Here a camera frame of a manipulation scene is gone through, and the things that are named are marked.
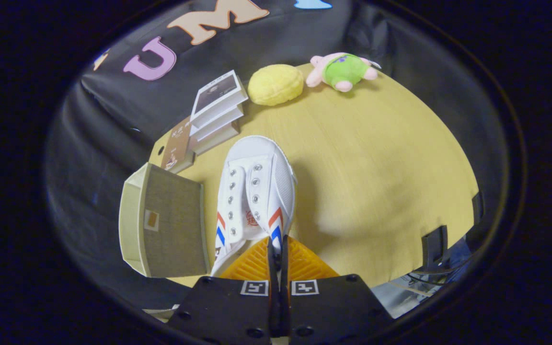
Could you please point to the black table clamp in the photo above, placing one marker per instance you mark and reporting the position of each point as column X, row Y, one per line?
column 434, row 247
column 477, row 207

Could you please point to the pink and green plush toy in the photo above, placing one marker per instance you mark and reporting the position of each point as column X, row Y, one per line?
column 345, row 71

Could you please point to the thick tan book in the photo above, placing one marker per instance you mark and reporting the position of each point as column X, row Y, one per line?
column 218, row 140

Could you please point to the white paperback book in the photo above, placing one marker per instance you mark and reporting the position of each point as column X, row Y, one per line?
column 218, row 123

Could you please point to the white canvas shoe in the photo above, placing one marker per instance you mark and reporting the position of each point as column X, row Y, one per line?
column 261, row 163

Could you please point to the yellow plush bun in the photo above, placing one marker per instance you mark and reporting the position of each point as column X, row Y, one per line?
column 276, row 85

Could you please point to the brown cover book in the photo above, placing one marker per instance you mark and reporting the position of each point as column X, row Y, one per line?
column 176, row 146

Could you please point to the white portrait cover book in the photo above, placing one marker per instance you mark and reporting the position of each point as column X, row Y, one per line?
column 218, row 93

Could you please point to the black backdrop cloth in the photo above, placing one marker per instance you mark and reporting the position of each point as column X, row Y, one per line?
column 98, row 143

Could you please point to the beige fabric storage box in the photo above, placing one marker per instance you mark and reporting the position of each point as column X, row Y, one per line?
column 170, row 225

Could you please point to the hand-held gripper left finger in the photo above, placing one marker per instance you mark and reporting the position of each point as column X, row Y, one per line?
column 223, row 311

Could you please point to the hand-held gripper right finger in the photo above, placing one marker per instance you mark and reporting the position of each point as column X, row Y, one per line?
column 333, row 311

